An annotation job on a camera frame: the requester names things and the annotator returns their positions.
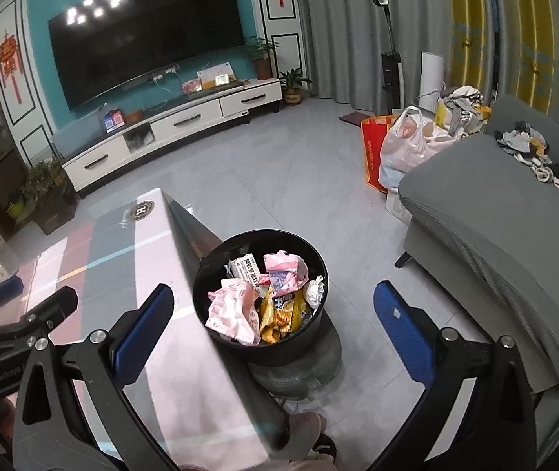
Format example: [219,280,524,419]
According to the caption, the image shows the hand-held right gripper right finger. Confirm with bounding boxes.
[373,281,552,471]

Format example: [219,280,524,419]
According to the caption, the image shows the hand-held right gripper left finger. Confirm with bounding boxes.
[12,283,187,471]

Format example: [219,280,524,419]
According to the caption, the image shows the large pink plastic wrapper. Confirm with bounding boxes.
[206,277,263,347]

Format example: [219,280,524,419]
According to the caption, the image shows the white tissue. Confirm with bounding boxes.
[305,276,326,309]

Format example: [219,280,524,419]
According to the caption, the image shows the white printed packet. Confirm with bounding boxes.
[225,254,273,289]

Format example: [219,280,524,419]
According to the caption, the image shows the yellow snack bag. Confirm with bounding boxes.
[259,287,312,345]

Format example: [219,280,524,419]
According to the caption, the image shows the small pink purple packet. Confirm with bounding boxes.
[264,250,310,296]

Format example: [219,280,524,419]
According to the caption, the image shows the black plastic bin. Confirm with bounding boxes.
[192,230,330,368]

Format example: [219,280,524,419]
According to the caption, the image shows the person's left forearm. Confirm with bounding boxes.
[0,397,18,437]

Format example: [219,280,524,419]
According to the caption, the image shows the leafy plant in black planter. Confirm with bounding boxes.
[18,157,80,235]

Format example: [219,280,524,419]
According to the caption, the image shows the grey round base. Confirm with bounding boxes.
[247,311,344,400]

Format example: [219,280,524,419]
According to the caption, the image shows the black slipper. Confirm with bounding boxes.
[311,434,339,467]

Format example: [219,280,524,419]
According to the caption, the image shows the grey sofa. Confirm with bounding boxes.
[396,93,559,452]

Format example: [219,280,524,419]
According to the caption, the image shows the clear storage box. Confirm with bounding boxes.
[53,120,106,158]

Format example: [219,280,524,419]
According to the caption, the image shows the full white plastic bag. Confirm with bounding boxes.
[379,105,457,187]

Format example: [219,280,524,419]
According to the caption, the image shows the orange shopping bag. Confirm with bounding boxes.
[361,115,402,193]

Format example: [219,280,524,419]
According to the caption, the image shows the white television cabinet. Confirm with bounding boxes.
[61,78,282,193]

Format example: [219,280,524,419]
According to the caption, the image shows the dark red doormat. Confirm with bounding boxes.
[339,110,374,127]

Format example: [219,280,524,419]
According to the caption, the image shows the clothes on sofa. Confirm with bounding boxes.
[495,122,559,193]

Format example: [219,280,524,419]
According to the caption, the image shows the pile of clothes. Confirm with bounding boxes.
[436,85,493,137]

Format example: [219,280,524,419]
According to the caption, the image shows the white upright panel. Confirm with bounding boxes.
[419,51,445,109]

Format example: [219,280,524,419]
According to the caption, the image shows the black upright vacuum cleaner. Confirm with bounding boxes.
[372,0,405,115]

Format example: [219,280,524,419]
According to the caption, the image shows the small potted floor plant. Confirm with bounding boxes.
[278,69,312,105]

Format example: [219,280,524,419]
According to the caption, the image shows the white desk calendar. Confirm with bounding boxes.
[196,61,236,86]

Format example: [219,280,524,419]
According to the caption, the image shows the potted plant in brown pot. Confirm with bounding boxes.
[244,34,280,80]

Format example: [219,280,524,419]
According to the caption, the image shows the large black television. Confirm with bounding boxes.
[48,0,246,113]

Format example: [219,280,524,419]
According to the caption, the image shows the grey curtain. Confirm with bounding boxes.
[299,0,559,128]

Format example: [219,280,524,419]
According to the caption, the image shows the yellow patterned curtain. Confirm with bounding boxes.
[446,0,555,109]

